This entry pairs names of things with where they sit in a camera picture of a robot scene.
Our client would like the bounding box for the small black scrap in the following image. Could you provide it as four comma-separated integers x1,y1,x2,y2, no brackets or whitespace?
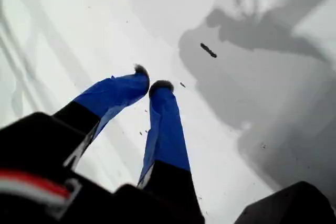
199,42,218,59

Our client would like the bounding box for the red white servo wire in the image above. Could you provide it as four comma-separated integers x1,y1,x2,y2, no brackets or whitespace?
0,168,71,209

